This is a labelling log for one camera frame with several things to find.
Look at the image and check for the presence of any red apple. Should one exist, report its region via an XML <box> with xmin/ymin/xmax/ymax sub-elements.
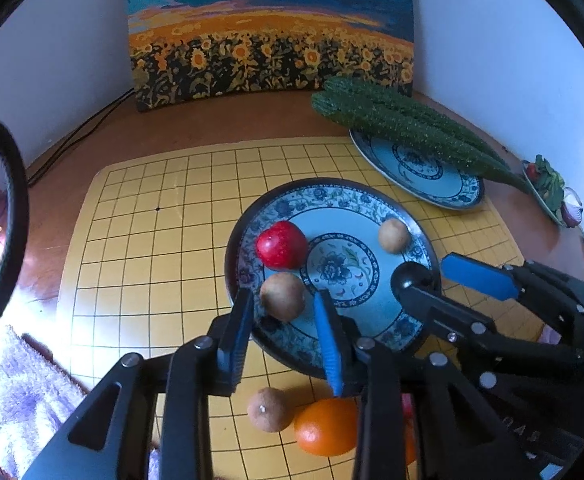
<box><xmin>255</xmin><ymin>220</ymin><xmax>309</xmax><ymax>269</ymax></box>

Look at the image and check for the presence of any green bitter gourd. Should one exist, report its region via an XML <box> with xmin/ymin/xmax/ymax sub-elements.
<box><xmin>311</xmin><ymin>89</ymin><xmax>530</xmax><ymax>193</ymax></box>
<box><xmin>322</xmin><ymin>76</ymin><xmax>512</xmax><ymax>173</ymax></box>

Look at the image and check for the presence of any sunflower field painting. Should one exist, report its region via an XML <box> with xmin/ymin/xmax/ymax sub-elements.
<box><xmin>127</xmin><ymin>0</ymin><xmax>417</xmax><ymax>113</ymax></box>

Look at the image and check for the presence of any brown round fruit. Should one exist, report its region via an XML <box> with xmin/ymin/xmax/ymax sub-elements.
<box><xmin>259</xmin><ymin>272</ymin><xmax>307</xmax><ymax>323</ymax></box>
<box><xmin>377</xmin><ymin>217</ymin><xmax>411</xmax><ymax>254</ymax></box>
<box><xmin>247</xmin><ymin>386</ymin><xmax>293</xmax><ymax>434</ymax></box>

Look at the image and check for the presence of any purple onion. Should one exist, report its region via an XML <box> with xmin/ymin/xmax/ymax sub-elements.
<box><xmin>561</xmin><ymin>187</ymin><xmax>584</xmax><ymax>228</ymax></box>

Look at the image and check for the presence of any pink orange peach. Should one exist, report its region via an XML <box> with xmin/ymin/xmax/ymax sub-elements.
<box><xmin>401</xmin><ymin>394</ymin><xmax>419</xmax><ymax>466</ymax></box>

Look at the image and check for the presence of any small plate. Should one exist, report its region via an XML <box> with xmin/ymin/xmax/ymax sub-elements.
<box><xmin>521</xmin><ymin>159</ymin><xmax>573</xmax><ymax>228</ymax></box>

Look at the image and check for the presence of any blue floral patterned plate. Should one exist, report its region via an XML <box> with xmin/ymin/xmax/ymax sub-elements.
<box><xmin>224</xmin><ymin>177</ymin><xmax>442</xmax><ymax>380</ymax></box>
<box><xmin>348</xmin><ymin>127</ymin><xmax>486</xmax><ymax>211</ymax></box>

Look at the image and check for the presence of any thick black looped cable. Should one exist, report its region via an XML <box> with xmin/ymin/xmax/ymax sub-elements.
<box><xmin>0</xmin><ymin>114</ymin><xmax>29</xmax><ymax>358</ymax></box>

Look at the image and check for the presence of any thin black cable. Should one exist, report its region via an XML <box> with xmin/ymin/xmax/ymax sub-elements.
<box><xmin>26</xmin><ymin>87</ymin><xmax>137</xmax><ymax>181</ymax></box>
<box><xmin>26</xmin><ymin>95</ymin><xmax>138</xmax><ymax>187</ymax></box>

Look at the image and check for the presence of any yellow grid board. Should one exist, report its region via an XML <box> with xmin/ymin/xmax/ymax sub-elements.
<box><xmin>57</xmin><ymin>136</ymin><xmax>543</xmax><ymax>480</ymax></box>

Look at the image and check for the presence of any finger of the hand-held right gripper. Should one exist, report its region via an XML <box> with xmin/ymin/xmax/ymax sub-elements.
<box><xmin>441</xmin><ymin>252</ymin><xmax>584</xmax><ymax>346</ymax></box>
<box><xmin>391</xmin><ymin>261</ymin><xmax>584</xmax><ymax>368</ymax></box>

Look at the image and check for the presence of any green leafy vegetable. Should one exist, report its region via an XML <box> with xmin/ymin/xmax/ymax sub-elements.
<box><xmin>534</xmin><ymin>155</ymin><xmax>565</xmax><ymax>213</ymax></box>

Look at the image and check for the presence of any orange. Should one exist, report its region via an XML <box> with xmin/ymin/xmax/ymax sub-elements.
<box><xmin>293</xmin><ymin>397</ymin><xmax>360</xmax><ymax>457</ymax></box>

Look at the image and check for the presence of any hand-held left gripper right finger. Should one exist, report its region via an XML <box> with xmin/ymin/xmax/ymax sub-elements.
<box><xmin>313</xmin><ymin>290</ymin><xmax>543</xmax><ymax>480</ymax></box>

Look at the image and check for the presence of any purple fluffy rug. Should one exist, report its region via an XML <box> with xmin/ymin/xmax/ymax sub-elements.
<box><xmin>0</xmin><ymin>324</ymin><xmax>98</xmax><ymax>478</ymax></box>

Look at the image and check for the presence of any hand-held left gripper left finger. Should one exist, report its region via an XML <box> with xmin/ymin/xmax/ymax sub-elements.
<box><xmin>22</xmin><ymin>287</ymin><xmax>255</xmax><ymax>480</ymax></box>

